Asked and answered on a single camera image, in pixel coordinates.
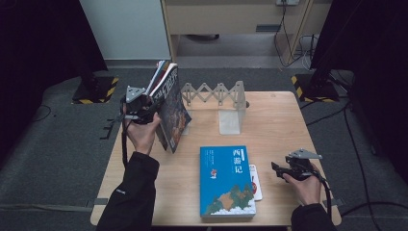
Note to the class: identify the white cabinet panel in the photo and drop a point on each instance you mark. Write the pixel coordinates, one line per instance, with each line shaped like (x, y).
(128, 29)

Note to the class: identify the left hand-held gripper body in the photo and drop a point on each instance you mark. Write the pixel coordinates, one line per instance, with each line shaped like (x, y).
(136, 107)

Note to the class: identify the grey metal expandable book rack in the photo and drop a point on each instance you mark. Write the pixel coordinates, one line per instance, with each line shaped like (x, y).
(229, 122)

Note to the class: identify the black curtain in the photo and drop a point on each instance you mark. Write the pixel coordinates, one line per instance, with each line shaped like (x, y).
(38, 48)
(378, 64)

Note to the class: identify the white caterpillar board book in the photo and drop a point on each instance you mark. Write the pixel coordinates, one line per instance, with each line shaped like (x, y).
(256, 184)

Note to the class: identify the dark cover magazine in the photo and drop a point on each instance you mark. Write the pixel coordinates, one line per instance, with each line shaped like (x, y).
(174, 118)

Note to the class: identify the white power strip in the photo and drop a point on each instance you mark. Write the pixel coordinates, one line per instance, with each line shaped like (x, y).
(287, 2)

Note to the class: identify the person's left hand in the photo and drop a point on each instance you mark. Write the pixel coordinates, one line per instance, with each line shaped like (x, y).
(142, 136)

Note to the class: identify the black stand base striped edge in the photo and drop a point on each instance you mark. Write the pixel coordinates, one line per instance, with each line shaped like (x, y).
(96, 91)
(316, 88)

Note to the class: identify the thick blue book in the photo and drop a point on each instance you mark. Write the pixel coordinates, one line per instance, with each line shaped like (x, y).
(224, 179)

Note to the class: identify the person's right hand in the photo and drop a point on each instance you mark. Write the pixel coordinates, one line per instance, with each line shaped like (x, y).
(308, 191)

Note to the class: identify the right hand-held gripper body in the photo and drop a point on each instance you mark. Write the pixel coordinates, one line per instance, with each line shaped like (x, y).
(301, 166)

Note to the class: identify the light wooden desk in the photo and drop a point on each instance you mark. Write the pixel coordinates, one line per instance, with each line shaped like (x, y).
(224, 17)

